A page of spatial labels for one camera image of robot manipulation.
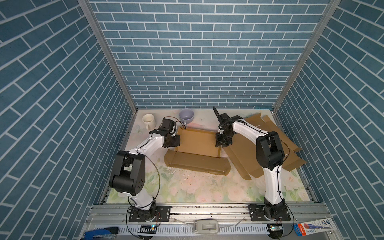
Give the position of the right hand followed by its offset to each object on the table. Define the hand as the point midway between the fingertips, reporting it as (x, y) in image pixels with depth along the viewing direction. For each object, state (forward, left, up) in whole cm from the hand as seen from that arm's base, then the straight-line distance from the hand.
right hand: (215, 144), depth 96 cm
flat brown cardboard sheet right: (-4, -49, -6) cm, 49 cm away
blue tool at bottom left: (-50, +49, -2) cm, 70 cm away
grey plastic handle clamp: (-44, +4, -2) cm, 44 cm away
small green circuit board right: (-41, -31, -9) cm, 52 cm away
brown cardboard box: (-6, +11, +1) cm, 13 cm away
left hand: (-2, +24, +4) cm, 24 cm away
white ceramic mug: (+11, +45, +7) cm, 47 cm away
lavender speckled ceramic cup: (+24, +22, 0) cm, 33 cm away
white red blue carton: (-40, -47, -4) cm, 62 cm away
